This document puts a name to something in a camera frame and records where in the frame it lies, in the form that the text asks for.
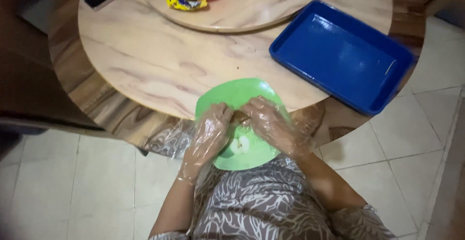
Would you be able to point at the person's right hand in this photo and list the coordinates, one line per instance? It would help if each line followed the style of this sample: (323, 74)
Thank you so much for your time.
(274, 127)

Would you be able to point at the person's left hand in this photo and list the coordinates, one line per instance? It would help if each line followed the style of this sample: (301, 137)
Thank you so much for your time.
(209, 133)

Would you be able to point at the person's right fingers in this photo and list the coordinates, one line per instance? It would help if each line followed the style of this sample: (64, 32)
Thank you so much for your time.
(254, 107)

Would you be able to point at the person's left fingers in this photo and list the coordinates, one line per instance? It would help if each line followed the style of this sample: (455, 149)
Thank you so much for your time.
(221, 111)

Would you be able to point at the small brown food piece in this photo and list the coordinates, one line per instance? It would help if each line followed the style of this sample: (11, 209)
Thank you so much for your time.
(239, 116)

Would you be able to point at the green plastic plate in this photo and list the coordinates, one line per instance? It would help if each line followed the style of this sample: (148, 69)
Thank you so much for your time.
(238, 95)

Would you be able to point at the person's patterned brown dress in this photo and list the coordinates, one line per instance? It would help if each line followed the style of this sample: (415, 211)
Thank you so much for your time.
(268, 203)

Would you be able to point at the blue plastic tray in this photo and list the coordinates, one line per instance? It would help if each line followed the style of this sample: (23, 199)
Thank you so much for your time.
(339, 56)

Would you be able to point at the round wooden turntable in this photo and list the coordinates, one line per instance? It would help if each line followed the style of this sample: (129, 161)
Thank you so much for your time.
(239, 6)

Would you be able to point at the dark wooden chair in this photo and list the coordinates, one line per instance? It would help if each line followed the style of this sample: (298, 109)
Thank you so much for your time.
(32, 62)

